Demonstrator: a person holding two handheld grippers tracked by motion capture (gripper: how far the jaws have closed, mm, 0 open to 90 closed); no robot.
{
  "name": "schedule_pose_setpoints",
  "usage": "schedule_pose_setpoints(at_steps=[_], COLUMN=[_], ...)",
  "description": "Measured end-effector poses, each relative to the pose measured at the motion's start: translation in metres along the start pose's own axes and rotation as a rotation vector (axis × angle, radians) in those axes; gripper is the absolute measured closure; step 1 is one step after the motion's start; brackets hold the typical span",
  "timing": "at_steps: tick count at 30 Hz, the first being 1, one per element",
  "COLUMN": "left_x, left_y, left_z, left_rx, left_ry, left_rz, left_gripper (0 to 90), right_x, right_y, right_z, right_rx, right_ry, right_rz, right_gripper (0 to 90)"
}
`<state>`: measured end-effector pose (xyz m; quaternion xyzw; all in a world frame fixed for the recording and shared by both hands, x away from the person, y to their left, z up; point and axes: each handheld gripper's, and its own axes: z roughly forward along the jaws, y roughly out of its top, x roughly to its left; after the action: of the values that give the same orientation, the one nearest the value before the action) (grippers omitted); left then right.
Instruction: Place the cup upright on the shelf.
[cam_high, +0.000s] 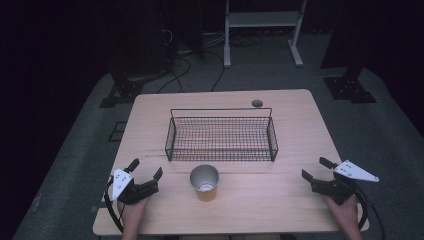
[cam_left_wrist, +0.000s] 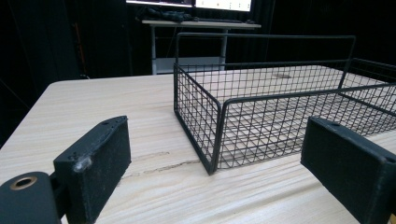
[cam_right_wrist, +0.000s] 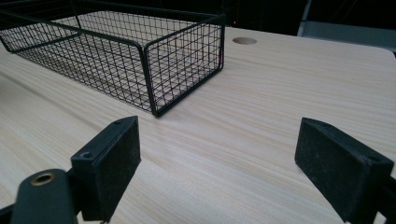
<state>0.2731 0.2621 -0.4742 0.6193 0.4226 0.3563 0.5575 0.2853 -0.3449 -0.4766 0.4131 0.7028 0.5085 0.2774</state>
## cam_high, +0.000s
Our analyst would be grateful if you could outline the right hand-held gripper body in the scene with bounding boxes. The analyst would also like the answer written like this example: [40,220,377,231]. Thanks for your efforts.
[311,159,380,206]

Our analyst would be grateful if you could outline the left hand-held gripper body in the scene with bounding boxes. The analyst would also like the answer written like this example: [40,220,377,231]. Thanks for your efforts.
[111,168,160,206]

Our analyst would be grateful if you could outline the metal cup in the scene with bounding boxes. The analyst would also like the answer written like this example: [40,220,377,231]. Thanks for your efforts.
[189,163,221,203]

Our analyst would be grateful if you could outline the black wire basket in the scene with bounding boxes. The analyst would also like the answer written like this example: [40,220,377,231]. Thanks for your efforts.
[164,107,280,163]

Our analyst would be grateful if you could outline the person's left hand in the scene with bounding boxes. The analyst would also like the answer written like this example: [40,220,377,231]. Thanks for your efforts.
[116,196,150,230]

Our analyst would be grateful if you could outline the person's right hand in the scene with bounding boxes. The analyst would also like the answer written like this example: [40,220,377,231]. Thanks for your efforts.
[324,194,360,231]

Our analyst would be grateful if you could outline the black stand base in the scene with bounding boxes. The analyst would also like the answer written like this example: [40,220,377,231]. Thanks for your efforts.
[322,65,378,105]
[98,74,145,109]

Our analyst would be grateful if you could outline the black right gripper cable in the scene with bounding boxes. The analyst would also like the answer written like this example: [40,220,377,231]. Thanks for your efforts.
[353,187,387,240]

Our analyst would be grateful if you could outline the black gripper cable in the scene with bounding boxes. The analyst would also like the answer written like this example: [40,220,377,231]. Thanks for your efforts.
[103,175,125,234]
[353,187,387,240]

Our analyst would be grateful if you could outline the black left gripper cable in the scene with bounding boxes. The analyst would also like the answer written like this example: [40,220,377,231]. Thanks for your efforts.
[103,175,125,234]

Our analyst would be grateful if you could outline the black rectangular floor frame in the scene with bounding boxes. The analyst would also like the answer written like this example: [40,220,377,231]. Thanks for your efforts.
[107,121,128,143]

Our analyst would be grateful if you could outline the black floor cables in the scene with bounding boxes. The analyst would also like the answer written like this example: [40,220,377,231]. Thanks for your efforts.
[155,31,264,95]

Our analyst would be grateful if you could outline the white metal desk frame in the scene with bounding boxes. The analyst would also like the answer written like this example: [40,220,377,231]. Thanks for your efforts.
[223,0,309,69]

